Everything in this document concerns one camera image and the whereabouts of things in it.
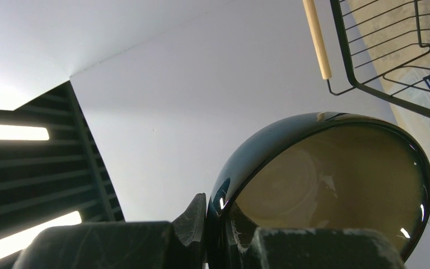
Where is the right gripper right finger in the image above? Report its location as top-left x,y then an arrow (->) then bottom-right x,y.
230,205 -> 405,268

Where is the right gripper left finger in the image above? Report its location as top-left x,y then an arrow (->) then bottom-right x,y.
14,193 -> 207,268

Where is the dark ceramic bowl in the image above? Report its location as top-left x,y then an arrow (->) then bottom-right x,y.
205,112 -> 430,268

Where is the black wire dish rack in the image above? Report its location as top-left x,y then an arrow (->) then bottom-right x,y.
302,0 -> 430,127

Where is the ceiling light panel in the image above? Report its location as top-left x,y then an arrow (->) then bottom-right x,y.
0,81 -> 126,269

